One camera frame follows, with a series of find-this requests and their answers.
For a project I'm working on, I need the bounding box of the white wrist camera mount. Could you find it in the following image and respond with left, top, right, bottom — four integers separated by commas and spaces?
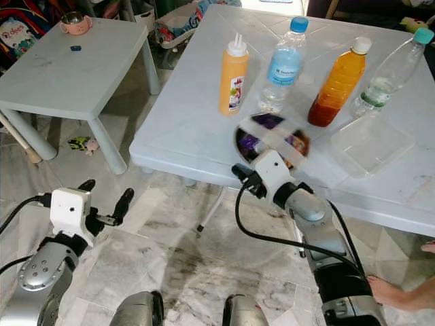
251, 149, 291, 202
49, 187, 93, 247

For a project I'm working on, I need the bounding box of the orange juice bottle white cap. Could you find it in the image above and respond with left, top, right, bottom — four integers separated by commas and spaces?
307, 36, 373, 128

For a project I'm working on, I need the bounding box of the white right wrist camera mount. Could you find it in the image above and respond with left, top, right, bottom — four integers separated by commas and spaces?
251, 149, 291, 202

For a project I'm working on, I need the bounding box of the yellow black toy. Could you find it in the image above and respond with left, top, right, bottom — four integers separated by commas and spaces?
67, 136, 100, 157

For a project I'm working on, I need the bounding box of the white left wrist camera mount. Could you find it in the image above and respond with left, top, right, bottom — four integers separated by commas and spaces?
49, 187, 93, 247

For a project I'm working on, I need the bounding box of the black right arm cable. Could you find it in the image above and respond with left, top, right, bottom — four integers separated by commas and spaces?
234, 182, 369, 274

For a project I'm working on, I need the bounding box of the grey robot leg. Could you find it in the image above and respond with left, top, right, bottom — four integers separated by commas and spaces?
222, 293, 267, 326
109, 290, 164, 326

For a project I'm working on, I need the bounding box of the small light blue table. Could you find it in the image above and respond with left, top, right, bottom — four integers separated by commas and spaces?
0, 17, 168, 176

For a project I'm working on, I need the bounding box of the grey left robot leg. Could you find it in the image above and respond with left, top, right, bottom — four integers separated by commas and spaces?
109, 290, 164, 326

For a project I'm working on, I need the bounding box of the large light blue plastic table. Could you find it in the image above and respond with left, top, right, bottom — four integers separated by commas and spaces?
129, 3, 435, 259

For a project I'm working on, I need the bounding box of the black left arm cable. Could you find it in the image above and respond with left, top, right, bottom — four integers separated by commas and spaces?
0, 254, 36, 274
0, 193, 52, 235

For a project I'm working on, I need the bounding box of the clear plastic container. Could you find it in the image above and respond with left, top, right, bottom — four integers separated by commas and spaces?
329, 111, 417, 179

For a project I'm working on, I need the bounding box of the blue capped water bottle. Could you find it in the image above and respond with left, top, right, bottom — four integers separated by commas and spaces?
258, 16, 310, 113

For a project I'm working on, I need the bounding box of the orange squeeze sauce bottle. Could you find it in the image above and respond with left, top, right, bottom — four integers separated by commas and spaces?
218, 33, 250, 117

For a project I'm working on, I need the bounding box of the colourful backpack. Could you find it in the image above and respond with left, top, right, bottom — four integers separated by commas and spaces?
0, 0, 56, 70

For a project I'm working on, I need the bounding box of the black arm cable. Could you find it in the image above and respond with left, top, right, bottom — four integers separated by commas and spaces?
0, 193, 52, 235
234, 182, 369, 274
0, 254, 36, 274

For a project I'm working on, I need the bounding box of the pink cup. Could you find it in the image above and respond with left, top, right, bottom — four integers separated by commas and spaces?
60, 12, 93, 37

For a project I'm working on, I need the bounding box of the dark purple snack packet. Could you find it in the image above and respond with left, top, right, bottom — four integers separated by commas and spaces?
234, 112, 311, 168

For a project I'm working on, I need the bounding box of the grey right robot leg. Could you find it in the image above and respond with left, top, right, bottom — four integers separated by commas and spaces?
222, 293, 267, 326

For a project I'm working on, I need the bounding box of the clear bottle green label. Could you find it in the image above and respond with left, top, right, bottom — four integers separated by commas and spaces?
351, 27, 435, 120

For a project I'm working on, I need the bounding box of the white baby high chair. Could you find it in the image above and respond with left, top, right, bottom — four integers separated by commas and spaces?
153, 0, 220, 69

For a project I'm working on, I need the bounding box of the wooden stick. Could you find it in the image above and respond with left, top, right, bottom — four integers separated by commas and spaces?
0, 112, 42, 164

